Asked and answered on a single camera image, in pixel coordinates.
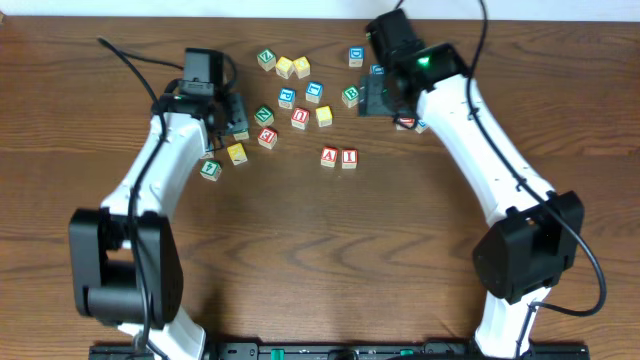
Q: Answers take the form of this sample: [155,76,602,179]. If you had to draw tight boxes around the blue number 2 block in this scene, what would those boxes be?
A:
[202,149,215,159]

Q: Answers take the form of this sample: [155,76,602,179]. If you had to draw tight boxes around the red letter I block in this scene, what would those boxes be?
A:
[341,149,358,169]

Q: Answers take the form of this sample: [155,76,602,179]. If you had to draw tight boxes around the red letter A block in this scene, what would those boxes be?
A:
[320,146,339,168]

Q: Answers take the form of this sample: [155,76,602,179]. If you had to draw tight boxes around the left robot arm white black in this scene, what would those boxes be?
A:
[69,93,248,359]

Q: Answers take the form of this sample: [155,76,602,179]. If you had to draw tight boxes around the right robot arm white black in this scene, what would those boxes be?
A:
[373,40,584,359]

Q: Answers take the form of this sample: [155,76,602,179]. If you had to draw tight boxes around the green letter R block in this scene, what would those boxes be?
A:
[233,131,249,141]

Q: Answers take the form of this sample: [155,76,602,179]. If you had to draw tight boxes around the blue letter Q block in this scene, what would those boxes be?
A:
[370,64,385,75]

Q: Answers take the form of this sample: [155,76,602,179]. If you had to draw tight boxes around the green letter B block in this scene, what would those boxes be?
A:
[341,85,359,108]

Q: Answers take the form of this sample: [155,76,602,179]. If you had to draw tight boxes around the green letter N block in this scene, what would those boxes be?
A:
[254,105,275,127]

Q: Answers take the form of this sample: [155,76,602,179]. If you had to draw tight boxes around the yellow block lower left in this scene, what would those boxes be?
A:
[227,143,248,165]

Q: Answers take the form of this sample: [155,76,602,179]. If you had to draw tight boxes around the red letter E block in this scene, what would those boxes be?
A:
[258,127,278,150]

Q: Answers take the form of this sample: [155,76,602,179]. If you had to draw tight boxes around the blue letter D block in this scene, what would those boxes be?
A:
[348,46,365,68]

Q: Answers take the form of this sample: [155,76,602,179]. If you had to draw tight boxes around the red letter U block right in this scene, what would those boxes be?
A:
[395,117,416,130]

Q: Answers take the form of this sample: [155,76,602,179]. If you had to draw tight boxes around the red letter u block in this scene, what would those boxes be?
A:
[395,117,416,130]
[291,107,310,130]

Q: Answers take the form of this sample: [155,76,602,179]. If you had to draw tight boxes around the blue letter P block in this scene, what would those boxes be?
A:
[278,88,296,109]

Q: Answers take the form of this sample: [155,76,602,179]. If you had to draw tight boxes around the green block under gripper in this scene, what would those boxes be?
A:
[199,160,222,181]

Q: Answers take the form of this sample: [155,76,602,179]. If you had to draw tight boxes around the yellow letter S block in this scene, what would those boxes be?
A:
[315,106,333,127]

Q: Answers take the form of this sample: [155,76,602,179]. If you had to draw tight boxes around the blue letter L block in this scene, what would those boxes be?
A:
[305,81,324,104]

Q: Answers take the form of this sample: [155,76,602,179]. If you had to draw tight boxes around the red letter U block centre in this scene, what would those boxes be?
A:
[291,107,310,130]

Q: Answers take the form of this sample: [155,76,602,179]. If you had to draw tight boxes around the blue letter I block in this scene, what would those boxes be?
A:
[415,120,429,134]

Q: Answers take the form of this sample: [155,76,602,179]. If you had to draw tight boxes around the green letter Z block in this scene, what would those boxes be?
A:
[257,48,277,71]

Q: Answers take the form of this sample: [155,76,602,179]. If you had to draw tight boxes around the yellow block left of pair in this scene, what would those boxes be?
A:
[275,56,294,79]

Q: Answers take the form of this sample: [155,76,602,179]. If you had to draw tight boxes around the yellow block of pair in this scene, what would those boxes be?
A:
[293,56,311,79]
[275,56,294,79]

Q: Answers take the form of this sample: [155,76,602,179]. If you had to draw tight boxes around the yellow block right of pair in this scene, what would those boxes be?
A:
[293,56,311,79]

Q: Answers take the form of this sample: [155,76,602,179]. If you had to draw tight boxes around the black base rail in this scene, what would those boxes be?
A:
[88,340,590,360]

